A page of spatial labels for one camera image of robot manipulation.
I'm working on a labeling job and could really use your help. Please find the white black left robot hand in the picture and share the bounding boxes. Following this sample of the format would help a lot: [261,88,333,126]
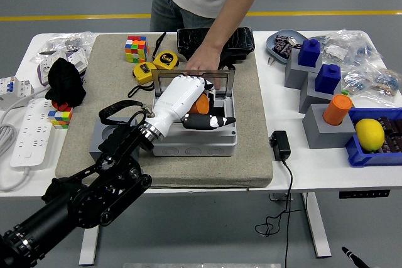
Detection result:
[147,75,237,139]

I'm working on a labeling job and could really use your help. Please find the white power strip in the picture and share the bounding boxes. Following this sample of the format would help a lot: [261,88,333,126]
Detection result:
[9,97,54,168]

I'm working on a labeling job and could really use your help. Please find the orange cylinder battery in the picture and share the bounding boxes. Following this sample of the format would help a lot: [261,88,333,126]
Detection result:
[322,94,354,126]
[188,92,210,115]

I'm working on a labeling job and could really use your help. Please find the black adapter cord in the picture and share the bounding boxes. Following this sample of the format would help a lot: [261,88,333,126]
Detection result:
[254,158,295,268]

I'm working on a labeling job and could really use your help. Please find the transparent hinged box lid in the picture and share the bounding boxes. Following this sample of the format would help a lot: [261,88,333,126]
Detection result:
[153,68,236,99]

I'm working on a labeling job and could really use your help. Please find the yellow lemon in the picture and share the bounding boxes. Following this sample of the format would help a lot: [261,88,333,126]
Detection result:
[355,118,386,152]

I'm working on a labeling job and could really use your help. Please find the grey square holder block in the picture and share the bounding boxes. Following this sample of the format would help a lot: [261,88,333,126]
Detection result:
[284,47,323,90]
[298,72,343,114]

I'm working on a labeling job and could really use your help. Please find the yellow tape measure with strap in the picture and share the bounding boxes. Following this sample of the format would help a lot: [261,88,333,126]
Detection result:
[128,62,160,99]

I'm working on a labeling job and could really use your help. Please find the black cloth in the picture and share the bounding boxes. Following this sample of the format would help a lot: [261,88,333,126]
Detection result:
[45,57,87,108]

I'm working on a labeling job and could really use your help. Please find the small colourful puzzle cube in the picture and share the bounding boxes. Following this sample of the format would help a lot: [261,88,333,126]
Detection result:
[47,107,73,130]

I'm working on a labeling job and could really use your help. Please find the blue-grey oval tray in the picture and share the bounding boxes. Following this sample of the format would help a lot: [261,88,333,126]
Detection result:
[266,29,310,63]

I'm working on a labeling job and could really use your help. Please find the grey block with round hole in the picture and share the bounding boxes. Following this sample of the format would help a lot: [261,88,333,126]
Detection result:
[89,116,141,162]
[302,103,365,149]

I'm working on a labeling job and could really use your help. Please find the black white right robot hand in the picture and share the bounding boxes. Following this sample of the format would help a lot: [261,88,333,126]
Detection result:
[341,245,370,268]

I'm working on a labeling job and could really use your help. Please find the white circuit breaker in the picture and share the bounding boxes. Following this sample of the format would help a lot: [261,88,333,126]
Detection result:
[0,75,35,99]

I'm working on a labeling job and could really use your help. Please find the blue plastic block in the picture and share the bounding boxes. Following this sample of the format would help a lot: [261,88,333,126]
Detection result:
[314,63,342,95]
[298,38,322,68]

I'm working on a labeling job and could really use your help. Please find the white socket module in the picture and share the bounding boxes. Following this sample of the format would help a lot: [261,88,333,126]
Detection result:
[67,48,89,73]

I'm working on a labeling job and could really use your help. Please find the person's hand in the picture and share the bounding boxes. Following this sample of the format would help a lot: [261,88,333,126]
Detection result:
[183,45,222,92]

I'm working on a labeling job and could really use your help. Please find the black plastic housing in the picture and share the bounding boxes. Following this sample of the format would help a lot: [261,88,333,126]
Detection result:
[177,26,256,73]

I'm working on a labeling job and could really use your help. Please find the dark components in rows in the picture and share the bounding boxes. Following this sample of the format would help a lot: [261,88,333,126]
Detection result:
[375,116,402,155]

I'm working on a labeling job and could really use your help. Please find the grey plastic enclosure box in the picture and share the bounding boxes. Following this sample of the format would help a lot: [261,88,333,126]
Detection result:
[148,94,237,158]

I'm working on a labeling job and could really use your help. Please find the white table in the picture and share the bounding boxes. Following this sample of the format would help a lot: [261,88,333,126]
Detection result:
[0,31,402,266]

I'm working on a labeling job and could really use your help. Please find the large colourful puzzle cube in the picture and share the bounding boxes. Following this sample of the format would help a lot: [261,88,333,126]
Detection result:
[124,35,150,63]

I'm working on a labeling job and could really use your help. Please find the purple-edged white socket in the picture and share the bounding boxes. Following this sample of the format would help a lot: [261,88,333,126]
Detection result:
[36,58,57,87]

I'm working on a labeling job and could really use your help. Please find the blue plastic bin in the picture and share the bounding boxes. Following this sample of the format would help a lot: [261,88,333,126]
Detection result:
[344,107,402,168]

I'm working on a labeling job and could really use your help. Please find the yellow tape measure black label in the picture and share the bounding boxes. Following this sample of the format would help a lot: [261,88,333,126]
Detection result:
[153,50,180,73]

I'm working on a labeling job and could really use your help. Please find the black table control panel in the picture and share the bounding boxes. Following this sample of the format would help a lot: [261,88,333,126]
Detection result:
[339,190,391,200]

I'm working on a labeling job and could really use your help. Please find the dark foil packet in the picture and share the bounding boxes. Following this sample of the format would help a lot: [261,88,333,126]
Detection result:
[274,35,298,45]
[272,41,295,60]

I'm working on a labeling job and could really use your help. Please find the grey-brown fabric mat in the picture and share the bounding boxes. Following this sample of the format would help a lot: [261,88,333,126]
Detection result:
[55,33,274,190]

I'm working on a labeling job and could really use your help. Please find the clear bag of white parts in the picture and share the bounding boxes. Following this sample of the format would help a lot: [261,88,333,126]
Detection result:
[38,31,97,62]

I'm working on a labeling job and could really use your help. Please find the black power adapter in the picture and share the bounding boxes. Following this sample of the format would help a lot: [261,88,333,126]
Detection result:
[269,130,291,162]

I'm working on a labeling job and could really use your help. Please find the clear bag of small parts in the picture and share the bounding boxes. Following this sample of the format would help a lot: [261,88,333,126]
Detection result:
[315,29,384,71]
[340,62,402,107]

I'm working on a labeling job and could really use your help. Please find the white power strip cable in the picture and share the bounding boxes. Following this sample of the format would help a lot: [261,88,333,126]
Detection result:
[0,87,48,192]

